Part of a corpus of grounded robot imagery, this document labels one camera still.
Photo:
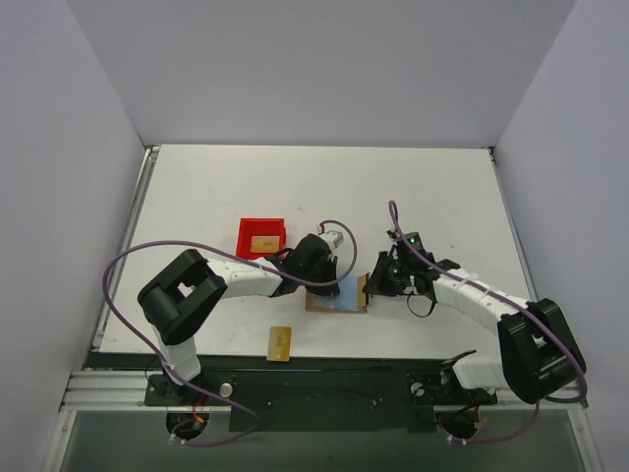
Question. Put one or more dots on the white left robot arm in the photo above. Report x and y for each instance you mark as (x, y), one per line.
(180, 298)

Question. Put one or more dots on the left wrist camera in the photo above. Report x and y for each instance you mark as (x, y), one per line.
(332, 238)

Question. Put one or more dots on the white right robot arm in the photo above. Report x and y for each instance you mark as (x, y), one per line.
(538, 354)

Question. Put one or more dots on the gold card with black stripe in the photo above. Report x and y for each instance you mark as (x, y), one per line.
(362, 296)

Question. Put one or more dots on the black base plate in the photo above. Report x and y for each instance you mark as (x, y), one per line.
(323, 394)

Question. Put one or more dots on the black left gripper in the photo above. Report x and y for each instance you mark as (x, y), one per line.
(324, 271)

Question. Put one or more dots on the aluminium frame rail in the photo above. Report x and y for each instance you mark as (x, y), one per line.
(114, 391)

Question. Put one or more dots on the red plastic bin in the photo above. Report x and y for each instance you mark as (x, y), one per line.
(250, 227)

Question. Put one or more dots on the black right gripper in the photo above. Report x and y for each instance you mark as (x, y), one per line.
(382, 274)

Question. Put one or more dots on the tan leather card holder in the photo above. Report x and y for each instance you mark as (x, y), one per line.
(345, 302)

